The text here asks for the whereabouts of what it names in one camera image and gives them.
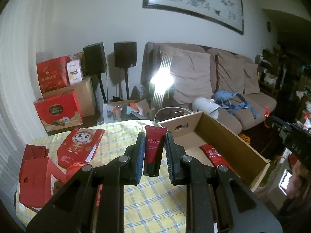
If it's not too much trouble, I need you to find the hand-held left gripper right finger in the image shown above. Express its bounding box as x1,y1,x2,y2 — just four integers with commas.
165,132,283,233

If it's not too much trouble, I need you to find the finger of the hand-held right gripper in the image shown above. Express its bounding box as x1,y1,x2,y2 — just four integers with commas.
265,116,286,133

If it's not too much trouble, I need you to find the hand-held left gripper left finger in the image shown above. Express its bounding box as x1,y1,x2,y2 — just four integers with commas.
25,132,146,233

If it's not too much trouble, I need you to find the red cosmetic tube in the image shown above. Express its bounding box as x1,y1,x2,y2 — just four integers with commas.
143,124,169,177

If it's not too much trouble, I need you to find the long red foil packet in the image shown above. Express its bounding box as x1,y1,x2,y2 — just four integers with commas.
199,144,234,167

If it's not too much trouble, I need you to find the brown cardboard box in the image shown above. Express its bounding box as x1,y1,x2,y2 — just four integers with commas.
157,110,271,192

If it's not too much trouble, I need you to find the red cartoon gift bag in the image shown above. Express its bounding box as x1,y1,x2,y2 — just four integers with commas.
57,127,105,169

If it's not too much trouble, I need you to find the red plastic ribbon ball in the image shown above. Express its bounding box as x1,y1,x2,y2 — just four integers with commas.
65,162,84,176

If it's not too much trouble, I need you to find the red gift box white label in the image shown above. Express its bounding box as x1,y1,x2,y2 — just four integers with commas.
19,157,67,211

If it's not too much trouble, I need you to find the person's right hand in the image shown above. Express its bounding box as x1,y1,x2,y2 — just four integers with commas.
287,160,308,198

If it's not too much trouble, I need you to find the beige sofa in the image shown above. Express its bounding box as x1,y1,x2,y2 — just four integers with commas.
141,42,277,133

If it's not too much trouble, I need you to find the yellow plaid tablecloth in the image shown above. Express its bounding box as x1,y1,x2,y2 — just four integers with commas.
15,120,209,233

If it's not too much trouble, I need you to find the dark cluttered shelf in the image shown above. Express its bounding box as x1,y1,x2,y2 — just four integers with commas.
255,44,311,117

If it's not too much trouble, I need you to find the cluttered cardboard tray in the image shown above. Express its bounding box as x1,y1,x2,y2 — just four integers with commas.
102,99,152,124

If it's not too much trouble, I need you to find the medium beige cushion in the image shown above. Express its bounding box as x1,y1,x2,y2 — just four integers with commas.
216,52,246,95

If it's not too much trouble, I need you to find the white domed device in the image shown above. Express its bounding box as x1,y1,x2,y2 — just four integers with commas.
192,97,220,119

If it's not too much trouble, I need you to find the bright lamp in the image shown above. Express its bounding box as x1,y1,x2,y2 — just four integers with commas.
149,70,174,95

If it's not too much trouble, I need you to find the brown cardboard carton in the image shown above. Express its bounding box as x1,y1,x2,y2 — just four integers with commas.
42,76,96,117

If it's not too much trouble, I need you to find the large beige cushion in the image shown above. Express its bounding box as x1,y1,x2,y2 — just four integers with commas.
159,45,214,105

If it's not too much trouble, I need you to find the red chocolate box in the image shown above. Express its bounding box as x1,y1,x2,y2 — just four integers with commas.
33,90,84,136

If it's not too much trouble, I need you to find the black speaker on stand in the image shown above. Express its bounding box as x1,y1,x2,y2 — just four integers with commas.
83,42,107,103
114,41,137,100

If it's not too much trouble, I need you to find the small white carton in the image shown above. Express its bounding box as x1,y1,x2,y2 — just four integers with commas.
66,59,83,85

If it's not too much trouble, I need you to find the red patterned gift box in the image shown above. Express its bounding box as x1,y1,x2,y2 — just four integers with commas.
36,56,71,94

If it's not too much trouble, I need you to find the white curtain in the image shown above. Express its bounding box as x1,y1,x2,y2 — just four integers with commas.
0,5,49,199

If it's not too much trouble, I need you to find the framed ink painting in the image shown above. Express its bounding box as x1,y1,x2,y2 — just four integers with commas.
142,0,244,36

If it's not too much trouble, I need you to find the white cable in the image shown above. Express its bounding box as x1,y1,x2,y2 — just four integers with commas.
154,106,195,123

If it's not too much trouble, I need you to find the blue strap harness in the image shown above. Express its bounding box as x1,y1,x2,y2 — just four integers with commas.
212,91,259,119

